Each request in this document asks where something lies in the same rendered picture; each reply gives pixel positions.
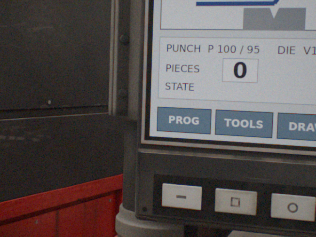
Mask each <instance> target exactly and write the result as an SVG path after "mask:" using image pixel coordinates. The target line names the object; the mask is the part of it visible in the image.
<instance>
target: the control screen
mask: <svg viewBox="0 0 316 237"><path fill-rule="evenodd" d="M223 58H247V59H259V66H258V83H240V82H222V62H223ZM150 136H159V137H173V138H188V139H202V140H217V141H231V142H252V143H266V144H281V145H295V146H310V147H316V0H154V15H153V44H152V74H151V103H150Z"/></svg>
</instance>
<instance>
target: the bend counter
mask: <svg viewBox="0 0 316 237"><path fill-rule="evenodd" d="M258 66H259V59H247V58H223V62H222V82H240V83H258Z"/></svg>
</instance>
